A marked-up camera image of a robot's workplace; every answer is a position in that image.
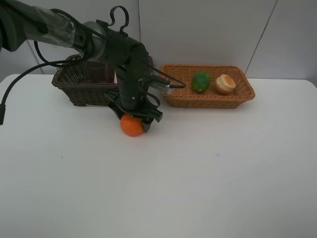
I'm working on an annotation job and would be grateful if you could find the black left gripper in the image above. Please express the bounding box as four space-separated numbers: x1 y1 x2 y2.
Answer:
105 90 162 133

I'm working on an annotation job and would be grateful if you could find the light orange wicker basket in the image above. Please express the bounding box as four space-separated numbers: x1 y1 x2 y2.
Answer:
160 64 255 109

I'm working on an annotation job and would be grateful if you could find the red yellow peach fruit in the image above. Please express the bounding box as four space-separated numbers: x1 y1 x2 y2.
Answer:
214 74 236 95

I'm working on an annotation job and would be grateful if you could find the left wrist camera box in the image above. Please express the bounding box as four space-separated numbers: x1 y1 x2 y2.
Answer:
145 73 173 94

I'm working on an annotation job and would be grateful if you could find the orange tangerine fruit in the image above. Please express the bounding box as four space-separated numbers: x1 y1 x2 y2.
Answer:
120 114 144 136

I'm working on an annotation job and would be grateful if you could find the green lime fruit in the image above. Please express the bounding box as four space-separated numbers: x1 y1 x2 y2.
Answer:
192 72 210 93

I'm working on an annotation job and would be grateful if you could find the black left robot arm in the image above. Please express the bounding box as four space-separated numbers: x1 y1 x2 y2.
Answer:
0 0 169 131

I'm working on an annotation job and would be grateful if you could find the pink bottle white cap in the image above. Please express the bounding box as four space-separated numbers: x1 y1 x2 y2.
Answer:
113 72 118 84

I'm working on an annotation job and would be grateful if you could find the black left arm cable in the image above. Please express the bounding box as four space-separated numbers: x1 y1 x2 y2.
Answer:
108 6 131 34

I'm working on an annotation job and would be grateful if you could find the translucent purple plastic cup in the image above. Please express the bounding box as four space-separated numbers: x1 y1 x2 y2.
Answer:
86 61 115 83

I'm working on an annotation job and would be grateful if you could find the dark brown wicker basket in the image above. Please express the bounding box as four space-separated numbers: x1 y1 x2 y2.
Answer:
51 54 155 108

